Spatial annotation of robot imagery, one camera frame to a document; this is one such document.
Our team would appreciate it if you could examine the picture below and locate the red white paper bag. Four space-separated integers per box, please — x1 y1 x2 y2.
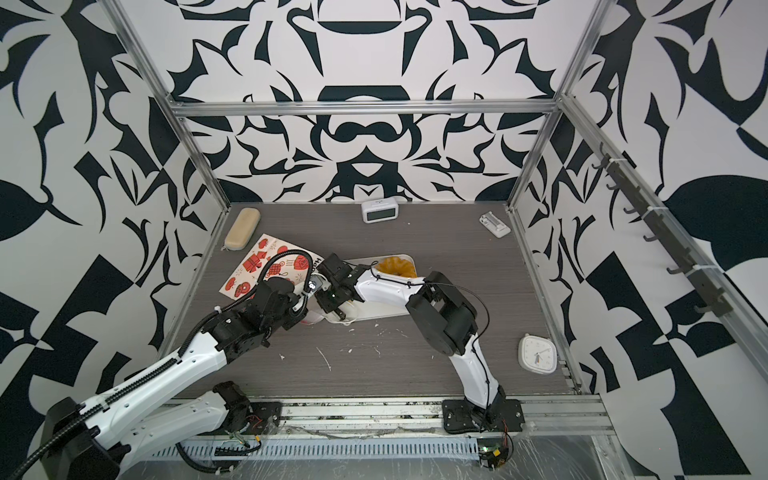
219 234 310 300

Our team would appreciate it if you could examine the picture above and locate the fake ring bread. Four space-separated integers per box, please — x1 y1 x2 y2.
375 256 418 278

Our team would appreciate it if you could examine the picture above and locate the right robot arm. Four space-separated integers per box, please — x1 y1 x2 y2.
309 255 525 435

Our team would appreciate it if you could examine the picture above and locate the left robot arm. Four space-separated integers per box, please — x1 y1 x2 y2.
10 249 315 479

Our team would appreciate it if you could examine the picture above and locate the white plastic tray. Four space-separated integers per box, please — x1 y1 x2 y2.
318 266 422 325

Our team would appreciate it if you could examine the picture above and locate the white digital clock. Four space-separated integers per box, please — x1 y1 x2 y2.
361 198 399 224

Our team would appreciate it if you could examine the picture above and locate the beige glasses case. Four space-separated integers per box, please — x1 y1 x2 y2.
223 207 261 251

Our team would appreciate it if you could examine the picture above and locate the small white device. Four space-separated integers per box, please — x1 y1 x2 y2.
479 211 511 239

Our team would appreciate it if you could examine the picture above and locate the white timer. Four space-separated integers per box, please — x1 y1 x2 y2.
518 334 558 375

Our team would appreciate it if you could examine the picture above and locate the circuit board with wires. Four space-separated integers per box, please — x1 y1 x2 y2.
477 435 514 470

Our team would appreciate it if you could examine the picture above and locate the wall hook rack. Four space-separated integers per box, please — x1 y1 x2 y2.
594 144 734 318

